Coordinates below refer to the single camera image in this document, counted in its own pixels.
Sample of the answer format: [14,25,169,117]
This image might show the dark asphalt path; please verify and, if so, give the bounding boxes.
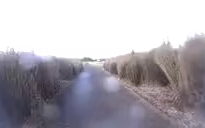
[33,62,178,128]

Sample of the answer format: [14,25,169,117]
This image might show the tall dry reeds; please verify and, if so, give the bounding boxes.
[0,48,85,128]
[103,33,205,113]

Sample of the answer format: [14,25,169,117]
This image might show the dry grass verge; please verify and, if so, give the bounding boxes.
[118,77,205,128]

